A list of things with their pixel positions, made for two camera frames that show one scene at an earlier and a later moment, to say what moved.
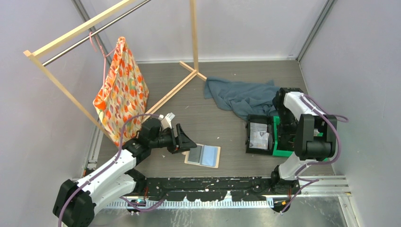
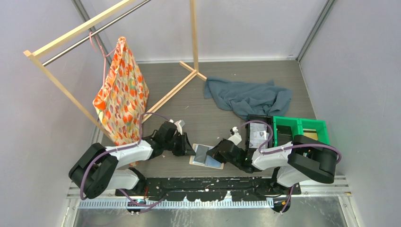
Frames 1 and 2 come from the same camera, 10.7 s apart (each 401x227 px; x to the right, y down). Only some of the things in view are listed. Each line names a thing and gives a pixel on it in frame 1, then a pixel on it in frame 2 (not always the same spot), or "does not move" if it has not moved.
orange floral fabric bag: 119,103 does not move
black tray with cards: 259,136 does not move
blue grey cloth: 245,100 does not move
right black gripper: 288,132 → 214,152
